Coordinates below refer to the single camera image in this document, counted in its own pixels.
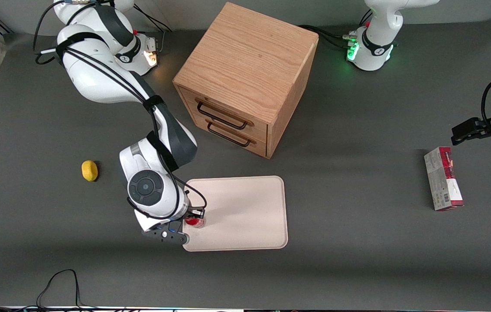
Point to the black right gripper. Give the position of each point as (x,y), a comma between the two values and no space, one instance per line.
(196,213)

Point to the red coke bottle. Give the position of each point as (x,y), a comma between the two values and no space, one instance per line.
(194,222)

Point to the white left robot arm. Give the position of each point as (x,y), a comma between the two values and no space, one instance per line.
(377,39)

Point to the beige rectangular tray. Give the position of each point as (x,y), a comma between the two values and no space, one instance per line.
(245,213)

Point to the grey and red carton box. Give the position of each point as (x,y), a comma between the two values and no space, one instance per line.
(442,180)

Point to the yellow lemon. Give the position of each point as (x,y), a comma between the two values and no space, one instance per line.
(89,170)

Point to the wooden drawer cabinet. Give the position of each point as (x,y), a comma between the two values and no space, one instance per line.
(247,56)

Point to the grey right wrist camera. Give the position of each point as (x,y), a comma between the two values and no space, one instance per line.
(165,236)

